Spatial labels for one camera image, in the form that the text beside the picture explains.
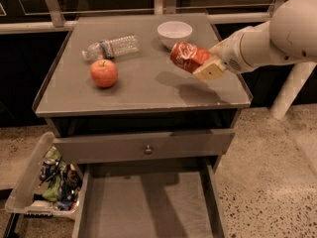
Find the clear plastic bin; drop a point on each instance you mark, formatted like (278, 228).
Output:
(21, 199)

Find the clear plastic water bottle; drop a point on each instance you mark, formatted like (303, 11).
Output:
(109, 49)

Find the grey cabinet with counter top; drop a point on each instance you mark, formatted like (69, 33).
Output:
(151, 94)

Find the red coke can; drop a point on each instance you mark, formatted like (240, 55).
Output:
(188, 57)

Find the metal railing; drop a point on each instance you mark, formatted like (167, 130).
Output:
(35, 16)

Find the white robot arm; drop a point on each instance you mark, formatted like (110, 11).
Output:
(288, 37)

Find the white ceramic bowl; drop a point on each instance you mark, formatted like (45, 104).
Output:
(172, 32)

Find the snack packages in bin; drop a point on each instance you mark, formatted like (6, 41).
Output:
(64, 183)

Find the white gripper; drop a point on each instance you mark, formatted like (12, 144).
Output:
(228, 55)

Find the red apple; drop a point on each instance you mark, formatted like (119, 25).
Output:
(104, 73)

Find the grey top drawer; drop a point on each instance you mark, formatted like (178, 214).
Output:
(130, 147)

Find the round metal drawer knob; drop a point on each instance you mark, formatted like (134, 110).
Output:
(148, 150)

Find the grey open middle drawer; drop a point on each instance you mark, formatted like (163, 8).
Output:
(150, 199)

